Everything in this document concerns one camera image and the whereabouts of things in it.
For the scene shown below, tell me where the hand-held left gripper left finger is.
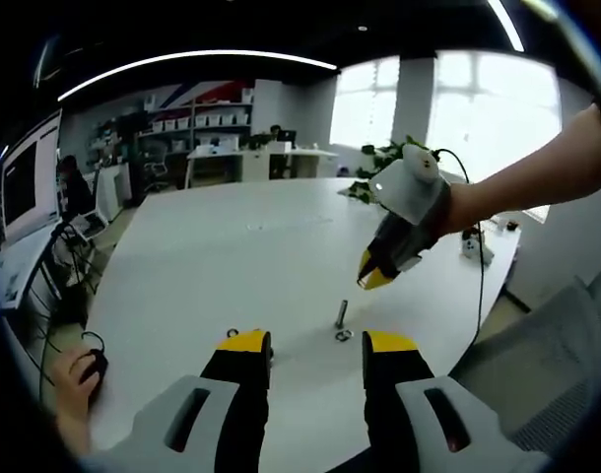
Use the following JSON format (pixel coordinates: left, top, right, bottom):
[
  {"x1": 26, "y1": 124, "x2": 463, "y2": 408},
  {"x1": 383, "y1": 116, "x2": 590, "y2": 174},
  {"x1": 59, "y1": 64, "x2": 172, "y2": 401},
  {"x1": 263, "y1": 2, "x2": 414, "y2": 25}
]
[{"x1": 83, "y1": 328, "x2": 274, "y2": 473}]

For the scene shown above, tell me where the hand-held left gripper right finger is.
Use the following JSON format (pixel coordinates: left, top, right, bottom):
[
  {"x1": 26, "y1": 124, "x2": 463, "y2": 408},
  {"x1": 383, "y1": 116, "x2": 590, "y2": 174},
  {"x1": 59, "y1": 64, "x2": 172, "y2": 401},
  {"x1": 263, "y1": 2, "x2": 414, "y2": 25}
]
[{"x1": 362, "y1": 330, "x2": 553, "y2": 473}]

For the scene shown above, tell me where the green potted plant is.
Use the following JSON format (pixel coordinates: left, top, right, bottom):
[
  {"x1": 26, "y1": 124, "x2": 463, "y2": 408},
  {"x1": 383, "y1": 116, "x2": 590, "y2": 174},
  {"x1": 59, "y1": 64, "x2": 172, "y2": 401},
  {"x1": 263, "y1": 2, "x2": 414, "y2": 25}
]
[{"x1": 348, "y1": 136, "x2": 433, "y2": 204}]

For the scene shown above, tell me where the black computer mouse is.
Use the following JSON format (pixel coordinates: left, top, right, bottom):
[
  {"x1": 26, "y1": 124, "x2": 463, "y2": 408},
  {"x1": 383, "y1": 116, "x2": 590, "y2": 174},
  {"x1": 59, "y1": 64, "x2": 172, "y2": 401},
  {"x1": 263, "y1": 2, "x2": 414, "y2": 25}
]
[{"x1": 77, "y1": 348, "x2": 109, "y2": 386}]

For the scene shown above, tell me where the grey mesh office chair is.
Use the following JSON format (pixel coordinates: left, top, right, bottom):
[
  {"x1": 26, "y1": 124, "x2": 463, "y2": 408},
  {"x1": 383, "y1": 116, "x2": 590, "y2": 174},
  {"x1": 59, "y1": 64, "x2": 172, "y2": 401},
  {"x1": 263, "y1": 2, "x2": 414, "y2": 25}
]
[{"x1": 450, "y1": 264, "x2": 601, "y2": 457}]

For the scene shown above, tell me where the long white office desk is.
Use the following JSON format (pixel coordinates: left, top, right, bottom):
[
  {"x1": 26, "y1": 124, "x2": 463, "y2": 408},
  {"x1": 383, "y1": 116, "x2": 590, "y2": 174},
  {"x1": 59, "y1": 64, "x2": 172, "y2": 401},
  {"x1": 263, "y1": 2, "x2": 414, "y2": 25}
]
[{"x1": 185, "y1": 146, "x2": 339, "y2": 189}]

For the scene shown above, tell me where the white ceiling light strip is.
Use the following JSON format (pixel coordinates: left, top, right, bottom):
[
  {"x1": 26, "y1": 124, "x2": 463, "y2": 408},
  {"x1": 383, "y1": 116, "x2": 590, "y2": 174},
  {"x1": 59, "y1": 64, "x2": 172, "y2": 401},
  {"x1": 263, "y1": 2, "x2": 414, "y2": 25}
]
[
  {"x1": 486, "y1": 0, "x2": 526, "y2": 51},
  {"x1": 57, "y1": 48, "x2": 339, "y2": 103}
]

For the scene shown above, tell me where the white storage shelf with bins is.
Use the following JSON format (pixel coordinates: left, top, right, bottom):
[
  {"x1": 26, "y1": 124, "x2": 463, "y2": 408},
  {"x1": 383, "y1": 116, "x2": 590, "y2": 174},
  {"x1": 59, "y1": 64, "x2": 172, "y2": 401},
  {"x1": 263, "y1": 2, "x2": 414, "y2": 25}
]
[{"x1": 141, "y1": 87, "x2": 255, "y2": 135}]

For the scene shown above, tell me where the white office chair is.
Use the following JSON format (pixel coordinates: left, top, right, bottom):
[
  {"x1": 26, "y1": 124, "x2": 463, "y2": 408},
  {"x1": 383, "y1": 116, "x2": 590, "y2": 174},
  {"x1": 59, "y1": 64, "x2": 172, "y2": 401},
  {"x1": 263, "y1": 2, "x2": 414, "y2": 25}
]
[{"x1": 144, "y1": 139, "x2": 169, "y2": 191}]

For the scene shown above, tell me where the white computer monitor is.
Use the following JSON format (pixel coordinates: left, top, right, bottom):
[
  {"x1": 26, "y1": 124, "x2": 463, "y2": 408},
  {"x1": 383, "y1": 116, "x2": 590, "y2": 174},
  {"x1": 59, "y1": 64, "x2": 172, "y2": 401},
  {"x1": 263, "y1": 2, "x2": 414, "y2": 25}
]
[{"x1": 0, "y1": 108, "x2": 64, "y2": 243}]

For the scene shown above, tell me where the right hand-held gripper cable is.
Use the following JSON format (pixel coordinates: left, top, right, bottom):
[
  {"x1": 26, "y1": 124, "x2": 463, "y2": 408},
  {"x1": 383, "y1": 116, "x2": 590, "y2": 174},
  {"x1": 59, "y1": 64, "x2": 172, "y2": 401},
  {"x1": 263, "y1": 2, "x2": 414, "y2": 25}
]
[{"x1": 434, "y1": 148, "x2": 486, "y2": 347}]

